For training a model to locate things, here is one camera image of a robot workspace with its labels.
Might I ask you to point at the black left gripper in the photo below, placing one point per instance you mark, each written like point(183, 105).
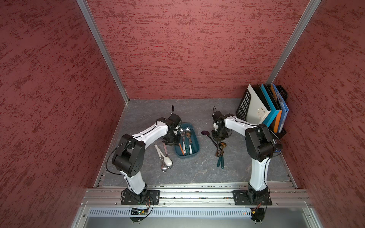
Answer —
point(176, 142)

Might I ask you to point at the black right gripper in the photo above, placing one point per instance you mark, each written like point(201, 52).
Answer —
point(218, 139)

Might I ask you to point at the white handle steel spoon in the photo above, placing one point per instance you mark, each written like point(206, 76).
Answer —
point(182, 133)

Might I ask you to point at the patterned handle steel spoon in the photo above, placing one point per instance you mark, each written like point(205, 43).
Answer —
point(191, 145)

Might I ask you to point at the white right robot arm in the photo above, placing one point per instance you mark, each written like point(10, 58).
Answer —
point(261, 145)

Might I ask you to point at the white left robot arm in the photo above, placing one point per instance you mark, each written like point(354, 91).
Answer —
point(129, 154)

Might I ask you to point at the purple iridescent spoon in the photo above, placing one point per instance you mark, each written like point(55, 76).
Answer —
point(206, 133)

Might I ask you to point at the teal plastic storage box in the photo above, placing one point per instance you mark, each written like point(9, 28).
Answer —
point(196, 143)

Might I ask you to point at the black mesh file rack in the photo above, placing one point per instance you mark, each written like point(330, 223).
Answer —
point(242, 109)

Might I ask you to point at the white folder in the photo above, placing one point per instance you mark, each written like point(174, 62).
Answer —
point(257, 112)

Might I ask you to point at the teal folder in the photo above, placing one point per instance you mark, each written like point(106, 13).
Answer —
point(273, 118)

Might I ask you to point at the orange folder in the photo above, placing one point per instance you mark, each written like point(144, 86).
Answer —
point(275, 125)

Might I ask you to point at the black folder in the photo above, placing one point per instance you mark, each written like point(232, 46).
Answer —
point(262, 97)

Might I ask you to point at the blue folder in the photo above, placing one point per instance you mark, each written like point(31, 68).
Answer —
point(283, 106)

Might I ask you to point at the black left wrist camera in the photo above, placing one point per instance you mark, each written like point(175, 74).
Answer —
point(175, 120)

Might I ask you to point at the pink handled spoon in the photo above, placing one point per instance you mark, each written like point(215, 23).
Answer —
point(166, 151)

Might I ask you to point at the white handled steel spoon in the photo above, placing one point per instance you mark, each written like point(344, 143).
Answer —
point(164, 167)

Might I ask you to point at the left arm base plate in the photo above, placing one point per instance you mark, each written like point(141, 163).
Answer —
point(147, 197)

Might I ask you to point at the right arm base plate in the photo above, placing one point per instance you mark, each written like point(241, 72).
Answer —
point(242, 198)

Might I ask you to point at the aluminium rail frame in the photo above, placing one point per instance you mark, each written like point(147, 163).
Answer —
point(210, 200)

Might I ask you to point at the aluminium corner post right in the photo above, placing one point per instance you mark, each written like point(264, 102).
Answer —
point(296, 34)

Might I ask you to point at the aluminium corner post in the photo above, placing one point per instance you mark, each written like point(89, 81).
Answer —
point(87, 14)
point(296, 34)

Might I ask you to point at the aluminium corner post left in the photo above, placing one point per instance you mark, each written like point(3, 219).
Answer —
point(87, 14)

